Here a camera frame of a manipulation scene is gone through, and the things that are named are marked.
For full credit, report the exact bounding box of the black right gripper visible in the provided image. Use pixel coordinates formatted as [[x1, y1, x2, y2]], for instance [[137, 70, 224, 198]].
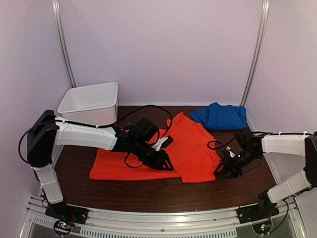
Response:
[[213, 149, 260, 179]]

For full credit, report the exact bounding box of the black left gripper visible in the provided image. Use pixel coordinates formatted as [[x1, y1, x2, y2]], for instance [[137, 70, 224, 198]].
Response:
[[132, 139, 174, 171]]

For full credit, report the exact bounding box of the orange t-shirt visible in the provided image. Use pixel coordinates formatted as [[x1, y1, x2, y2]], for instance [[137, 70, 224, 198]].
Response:
[[89, 113, 220, 183]]

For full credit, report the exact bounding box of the blue pleated skirt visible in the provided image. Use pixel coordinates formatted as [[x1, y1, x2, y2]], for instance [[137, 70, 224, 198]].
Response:
[[190, 102, 247, 131]]

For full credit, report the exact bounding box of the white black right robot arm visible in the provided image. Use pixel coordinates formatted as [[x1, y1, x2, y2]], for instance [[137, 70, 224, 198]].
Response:
[[208, 128, 317, 219]]

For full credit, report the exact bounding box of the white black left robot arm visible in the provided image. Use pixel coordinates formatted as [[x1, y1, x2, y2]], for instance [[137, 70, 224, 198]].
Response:
[[27, 110, 174, 220]]

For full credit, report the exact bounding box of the white plastic laundry bin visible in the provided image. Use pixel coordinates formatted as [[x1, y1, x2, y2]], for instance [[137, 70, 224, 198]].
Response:
[[57, 82, 118, 125]]

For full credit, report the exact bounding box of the right round circuit board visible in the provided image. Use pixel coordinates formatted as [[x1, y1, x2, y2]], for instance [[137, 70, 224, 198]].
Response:
[[252, 221, 272, 236]]

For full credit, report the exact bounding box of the round circuit board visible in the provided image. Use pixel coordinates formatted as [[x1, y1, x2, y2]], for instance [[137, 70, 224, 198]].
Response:
[[53, 220, 74, 236], [252, 221, 272, 236]]

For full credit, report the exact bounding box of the left round circuit board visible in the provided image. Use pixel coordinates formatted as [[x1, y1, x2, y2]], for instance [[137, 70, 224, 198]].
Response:
[[53, 220, 74, 236]]

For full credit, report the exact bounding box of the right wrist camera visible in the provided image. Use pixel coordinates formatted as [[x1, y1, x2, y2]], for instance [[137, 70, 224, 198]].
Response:
[[221, 146, 236, 158]]

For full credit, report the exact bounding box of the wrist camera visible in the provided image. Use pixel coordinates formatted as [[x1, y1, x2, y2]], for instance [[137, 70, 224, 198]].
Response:
[[221, 146, 236, 158], [151, 136, 173, 151]]

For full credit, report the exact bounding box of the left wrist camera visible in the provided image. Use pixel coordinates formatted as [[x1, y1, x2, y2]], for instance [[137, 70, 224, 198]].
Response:
[[151, 136, 173, 151]]

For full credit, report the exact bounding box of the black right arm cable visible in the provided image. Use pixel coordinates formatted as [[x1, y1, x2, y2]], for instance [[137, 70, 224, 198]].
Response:
[[207, 137, 238, 151]]

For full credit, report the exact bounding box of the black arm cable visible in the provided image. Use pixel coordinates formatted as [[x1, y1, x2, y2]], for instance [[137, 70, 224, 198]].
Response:
[[96, 105, 173, 139], [207, 137, 238, 151]]

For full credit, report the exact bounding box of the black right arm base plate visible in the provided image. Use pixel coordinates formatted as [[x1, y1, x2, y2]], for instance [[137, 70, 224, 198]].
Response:
[[236, 199, 279, 224]]

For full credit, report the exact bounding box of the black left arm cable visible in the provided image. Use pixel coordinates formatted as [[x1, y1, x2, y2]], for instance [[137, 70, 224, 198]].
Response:
[[96, 105, 173, 139]]

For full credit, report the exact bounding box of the aluminium front rail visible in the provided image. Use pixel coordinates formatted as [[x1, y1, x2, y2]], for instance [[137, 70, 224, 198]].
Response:
[[24, 190, 303, 238]]

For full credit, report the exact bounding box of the aluminium frame post right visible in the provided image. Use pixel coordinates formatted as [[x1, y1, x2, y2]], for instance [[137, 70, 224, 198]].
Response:
[[240, 0, 270, 107]]

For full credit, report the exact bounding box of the aluminium frame post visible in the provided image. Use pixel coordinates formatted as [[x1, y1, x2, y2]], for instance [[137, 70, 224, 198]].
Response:
[[52, 0, 76, 88], [240, 0, 270, 107]]

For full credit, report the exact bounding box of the aluminium frame post left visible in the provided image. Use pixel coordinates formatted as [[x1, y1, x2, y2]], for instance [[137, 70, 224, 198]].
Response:
[[52, 0, 76, 88]]

